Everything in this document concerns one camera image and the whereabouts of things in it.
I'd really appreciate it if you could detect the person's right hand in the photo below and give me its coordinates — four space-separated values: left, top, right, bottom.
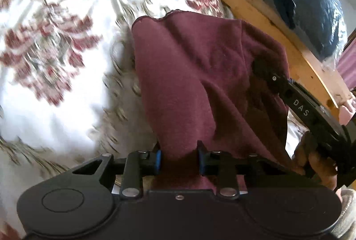
291 131 339 191

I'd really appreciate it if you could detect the white floral bedspread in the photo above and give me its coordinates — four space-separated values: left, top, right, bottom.
0 0 315 235

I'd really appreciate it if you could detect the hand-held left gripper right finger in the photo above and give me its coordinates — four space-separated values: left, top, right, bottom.
196 140 294 199

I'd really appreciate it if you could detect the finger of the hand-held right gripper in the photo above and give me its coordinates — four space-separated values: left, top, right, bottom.
251 59 291 97

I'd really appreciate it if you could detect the maroon cloth garment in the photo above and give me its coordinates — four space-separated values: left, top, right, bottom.
131 10 291 193

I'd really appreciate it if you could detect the wooden bed frame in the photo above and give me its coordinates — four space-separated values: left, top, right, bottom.
24 0 354 120

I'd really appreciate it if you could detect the plastic bag of blue clothes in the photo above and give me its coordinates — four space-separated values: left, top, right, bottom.
224 0 349 64

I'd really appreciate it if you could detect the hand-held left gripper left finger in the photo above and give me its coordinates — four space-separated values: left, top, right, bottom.
72 149 163 199

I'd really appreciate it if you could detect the pink cloth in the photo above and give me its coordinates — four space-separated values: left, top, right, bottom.
335 33 356 125

